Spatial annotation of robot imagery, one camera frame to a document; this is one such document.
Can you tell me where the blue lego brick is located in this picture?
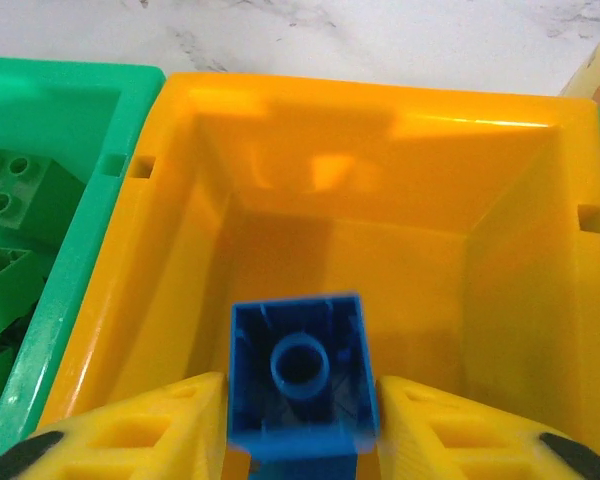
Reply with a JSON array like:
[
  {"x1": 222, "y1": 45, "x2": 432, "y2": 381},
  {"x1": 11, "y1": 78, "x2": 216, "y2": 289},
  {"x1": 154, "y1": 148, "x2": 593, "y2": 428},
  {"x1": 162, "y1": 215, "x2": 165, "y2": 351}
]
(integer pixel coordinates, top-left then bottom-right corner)
[{"x1": 225, "y1": 292, "x2": 381, "y2": 480}]

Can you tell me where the green lego brick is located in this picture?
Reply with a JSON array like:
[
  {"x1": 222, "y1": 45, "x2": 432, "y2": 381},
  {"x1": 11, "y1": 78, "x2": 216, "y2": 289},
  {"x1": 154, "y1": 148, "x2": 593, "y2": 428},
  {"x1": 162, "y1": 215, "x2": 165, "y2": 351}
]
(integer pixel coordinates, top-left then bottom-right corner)
[
  {"x1": 0, "y1": 247, "x2": 56, "y2": 351},
  {"x1": 0, "y1": 147, "x2": 89, "y2": 246}
]

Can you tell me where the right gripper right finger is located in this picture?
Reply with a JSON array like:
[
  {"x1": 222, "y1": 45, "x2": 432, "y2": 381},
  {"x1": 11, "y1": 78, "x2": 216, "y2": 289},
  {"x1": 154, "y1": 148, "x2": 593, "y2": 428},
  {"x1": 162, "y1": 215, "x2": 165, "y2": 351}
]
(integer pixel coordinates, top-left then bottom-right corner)
[{"x1": 377, "y1": 374, "x2": 600, "y2": 480}]

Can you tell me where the yellow plastic bin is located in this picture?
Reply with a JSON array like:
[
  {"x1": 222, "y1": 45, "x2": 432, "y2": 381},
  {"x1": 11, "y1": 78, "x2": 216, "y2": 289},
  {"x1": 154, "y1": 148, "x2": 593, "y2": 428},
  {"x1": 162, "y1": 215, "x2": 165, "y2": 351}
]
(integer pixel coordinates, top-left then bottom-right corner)
[{"x1": 37, "y1": 72, "x2": 600, "y2": 480}]

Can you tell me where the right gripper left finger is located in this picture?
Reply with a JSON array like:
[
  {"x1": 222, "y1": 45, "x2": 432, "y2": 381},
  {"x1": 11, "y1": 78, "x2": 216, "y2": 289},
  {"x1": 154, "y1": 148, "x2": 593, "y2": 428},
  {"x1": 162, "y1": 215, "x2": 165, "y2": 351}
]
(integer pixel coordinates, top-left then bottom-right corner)
[{"x1": 0, "y1": 372, "x2": 229, "y2": 480}]

